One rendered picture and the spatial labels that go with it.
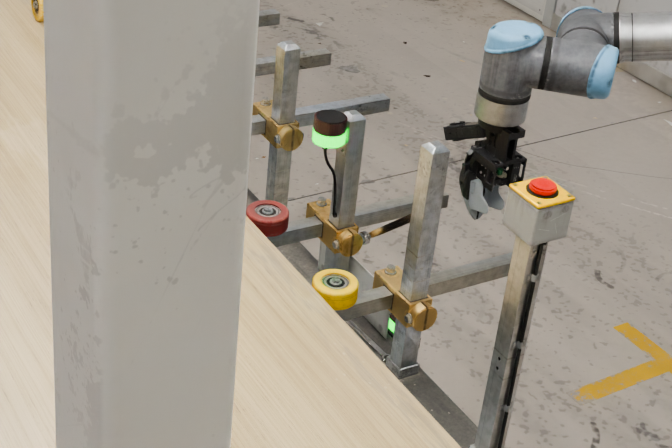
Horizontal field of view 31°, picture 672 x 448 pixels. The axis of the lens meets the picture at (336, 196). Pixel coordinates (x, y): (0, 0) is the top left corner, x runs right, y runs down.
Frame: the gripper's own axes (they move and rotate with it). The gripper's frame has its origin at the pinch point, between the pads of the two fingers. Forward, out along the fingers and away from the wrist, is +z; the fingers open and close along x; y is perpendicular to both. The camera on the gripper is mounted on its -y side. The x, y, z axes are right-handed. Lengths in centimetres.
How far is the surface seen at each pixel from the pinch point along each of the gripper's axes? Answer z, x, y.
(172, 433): -83, -117, 115
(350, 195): 2.0, -16.3, -16.4
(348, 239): 9.8, -17.5, -13.7
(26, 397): 6, -87, 9
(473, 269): 10.2, -1.2, 3.8
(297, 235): 11.4, -24.3, -20.9
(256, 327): 6, -49, 8
